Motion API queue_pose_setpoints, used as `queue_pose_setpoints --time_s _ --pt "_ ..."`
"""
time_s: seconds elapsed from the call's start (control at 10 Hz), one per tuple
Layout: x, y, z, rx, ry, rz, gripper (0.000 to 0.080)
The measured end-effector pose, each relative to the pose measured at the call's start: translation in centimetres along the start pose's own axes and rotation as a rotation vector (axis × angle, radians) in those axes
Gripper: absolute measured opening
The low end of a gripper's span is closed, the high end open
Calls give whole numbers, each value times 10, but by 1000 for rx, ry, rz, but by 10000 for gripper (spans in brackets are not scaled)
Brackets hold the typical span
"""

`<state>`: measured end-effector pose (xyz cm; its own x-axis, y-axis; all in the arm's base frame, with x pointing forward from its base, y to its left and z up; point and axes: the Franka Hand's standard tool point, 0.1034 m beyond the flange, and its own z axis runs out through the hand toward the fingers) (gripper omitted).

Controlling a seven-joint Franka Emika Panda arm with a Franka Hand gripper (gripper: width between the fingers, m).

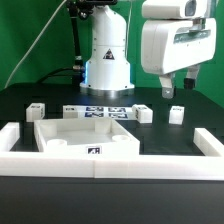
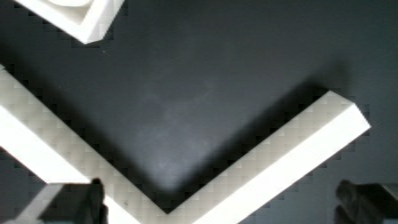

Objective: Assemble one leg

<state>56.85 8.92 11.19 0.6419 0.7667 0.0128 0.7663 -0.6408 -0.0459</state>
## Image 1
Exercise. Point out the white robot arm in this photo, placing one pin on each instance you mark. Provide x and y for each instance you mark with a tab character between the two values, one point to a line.
107	72

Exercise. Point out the white square tabletop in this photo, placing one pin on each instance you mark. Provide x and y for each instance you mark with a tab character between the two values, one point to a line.
85	136

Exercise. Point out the fiducial tag sheet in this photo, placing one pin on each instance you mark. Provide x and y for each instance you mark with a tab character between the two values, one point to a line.
118	113

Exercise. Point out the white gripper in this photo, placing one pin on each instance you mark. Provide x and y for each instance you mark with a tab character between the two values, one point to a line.
171	45

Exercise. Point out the white U-shaped fence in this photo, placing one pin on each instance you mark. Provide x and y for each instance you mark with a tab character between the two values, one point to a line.
141	167

